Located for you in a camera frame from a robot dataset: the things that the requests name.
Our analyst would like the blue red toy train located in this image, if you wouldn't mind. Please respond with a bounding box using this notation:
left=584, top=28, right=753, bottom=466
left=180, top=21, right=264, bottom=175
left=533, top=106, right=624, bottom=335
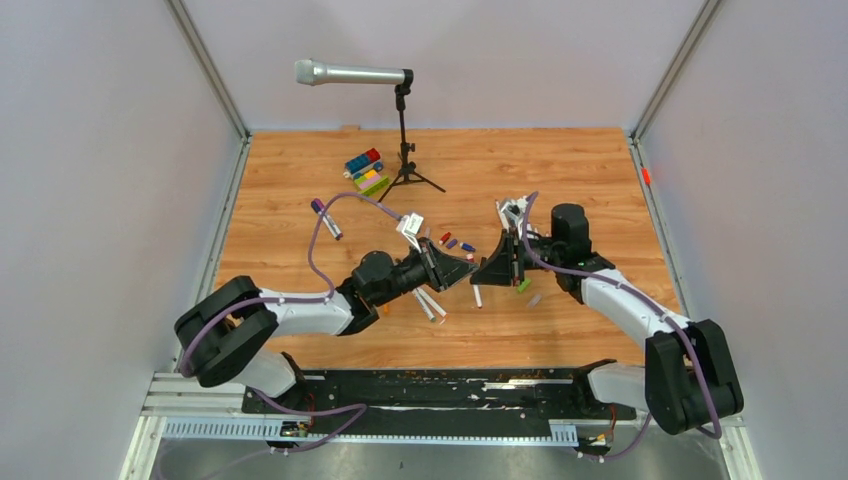
left=343, top=148, right=384, bottom=180

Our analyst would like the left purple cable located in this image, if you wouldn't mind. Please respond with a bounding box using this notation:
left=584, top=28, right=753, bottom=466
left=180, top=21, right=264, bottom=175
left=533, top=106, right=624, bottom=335
left=178, top=192, right=405, bottom=458

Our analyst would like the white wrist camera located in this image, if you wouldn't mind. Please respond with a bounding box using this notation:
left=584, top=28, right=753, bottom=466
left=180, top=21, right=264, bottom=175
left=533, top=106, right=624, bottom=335
left=495, top=196, right=529, bottom=238
left=396, top=212, right=424, bottom=252

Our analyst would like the white marker red tip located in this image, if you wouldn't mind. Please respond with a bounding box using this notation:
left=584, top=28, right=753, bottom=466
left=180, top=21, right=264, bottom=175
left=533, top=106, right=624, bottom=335
left=472, top=284, right=483, bottom=309

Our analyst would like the aluminium frame rail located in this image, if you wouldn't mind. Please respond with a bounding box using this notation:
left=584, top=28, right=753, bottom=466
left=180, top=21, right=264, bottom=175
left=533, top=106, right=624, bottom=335
left=119, top=374, right=763, bottom=480

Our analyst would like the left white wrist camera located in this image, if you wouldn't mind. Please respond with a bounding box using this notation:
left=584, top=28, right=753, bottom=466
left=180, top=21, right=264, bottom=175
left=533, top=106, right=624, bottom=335
left=396, top=212, right=424, bottom=252

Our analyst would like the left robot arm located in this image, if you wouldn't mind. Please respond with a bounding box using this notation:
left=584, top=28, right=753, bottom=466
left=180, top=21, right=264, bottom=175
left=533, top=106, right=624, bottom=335
left=174, top=238, right=479, bottom=413

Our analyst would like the white marker dark green cap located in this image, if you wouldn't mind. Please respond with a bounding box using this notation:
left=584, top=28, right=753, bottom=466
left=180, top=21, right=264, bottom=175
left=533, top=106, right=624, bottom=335
left=412, top=289, right=436, bottom=323

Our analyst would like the white marker orange cap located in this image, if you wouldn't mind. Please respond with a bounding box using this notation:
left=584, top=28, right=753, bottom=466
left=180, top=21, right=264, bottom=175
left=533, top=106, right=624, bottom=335
left=418, top=288, right=447, bottom=322

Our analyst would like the green yellow pink block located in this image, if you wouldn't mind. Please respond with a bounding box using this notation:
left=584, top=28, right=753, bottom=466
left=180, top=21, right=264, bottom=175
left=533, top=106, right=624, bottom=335
left=354, top=170, right=390, bottom=197

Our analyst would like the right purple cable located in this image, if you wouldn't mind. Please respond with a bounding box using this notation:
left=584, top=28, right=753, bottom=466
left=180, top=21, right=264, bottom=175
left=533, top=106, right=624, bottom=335
left=519, top=192, right=723, bottom=462

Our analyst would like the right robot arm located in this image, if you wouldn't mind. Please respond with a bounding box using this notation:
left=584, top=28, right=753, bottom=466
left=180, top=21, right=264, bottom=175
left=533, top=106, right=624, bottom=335
left=471, top=196, right=745, bottom=438

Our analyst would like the purple cable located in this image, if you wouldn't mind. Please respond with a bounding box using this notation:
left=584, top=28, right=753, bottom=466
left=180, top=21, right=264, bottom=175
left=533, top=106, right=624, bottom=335
left=519, top=192, right=723, bottom=462
left=178, top=192, right=405, bottom=458

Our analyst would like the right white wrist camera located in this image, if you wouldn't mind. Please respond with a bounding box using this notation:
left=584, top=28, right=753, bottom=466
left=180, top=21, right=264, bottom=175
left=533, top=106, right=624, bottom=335
left=495, top=196, right=529, bottom=238

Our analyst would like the black tripod microphone stand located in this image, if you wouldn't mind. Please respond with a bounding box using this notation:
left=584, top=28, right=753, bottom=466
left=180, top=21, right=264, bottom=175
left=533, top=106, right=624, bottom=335
left=379, top=69, right=446, bottom=202

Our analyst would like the silver microphone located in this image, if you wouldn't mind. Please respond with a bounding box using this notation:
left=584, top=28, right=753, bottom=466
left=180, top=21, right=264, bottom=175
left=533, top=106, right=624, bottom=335
left=294, top=59, right=414, bottom=86

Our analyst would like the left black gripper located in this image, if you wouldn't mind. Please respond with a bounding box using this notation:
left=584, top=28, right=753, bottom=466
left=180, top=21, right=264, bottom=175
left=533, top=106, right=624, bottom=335
left=374, top=237, right=479, bottom=308

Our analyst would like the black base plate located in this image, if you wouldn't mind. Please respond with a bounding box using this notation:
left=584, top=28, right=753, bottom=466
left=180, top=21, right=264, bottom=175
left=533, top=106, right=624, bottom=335
left=283, top=367, right=643, bottom=439

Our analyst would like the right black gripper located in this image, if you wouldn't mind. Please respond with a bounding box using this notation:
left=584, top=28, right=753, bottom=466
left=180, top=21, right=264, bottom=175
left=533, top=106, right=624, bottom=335
left=468, top=228, right=562, bottom=287

